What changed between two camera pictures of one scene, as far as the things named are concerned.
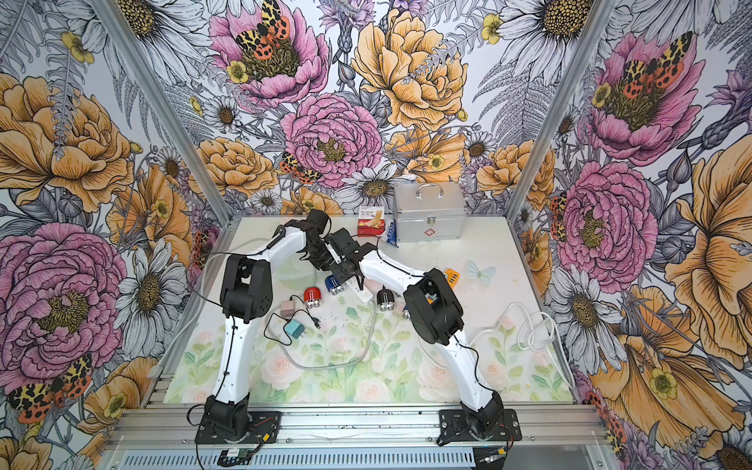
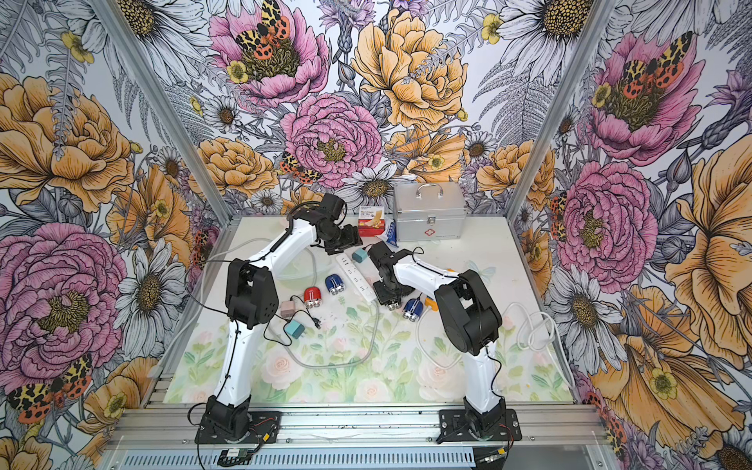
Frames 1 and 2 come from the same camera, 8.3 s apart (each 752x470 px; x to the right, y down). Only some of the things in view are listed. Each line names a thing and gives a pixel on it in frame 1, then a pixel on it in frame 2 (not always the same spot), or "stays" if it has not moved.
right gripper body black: [341, 270] to [391, 291]
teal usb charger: [295, 328] stays
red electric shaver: [312, 297] stays
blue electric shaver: [333, 285] stays
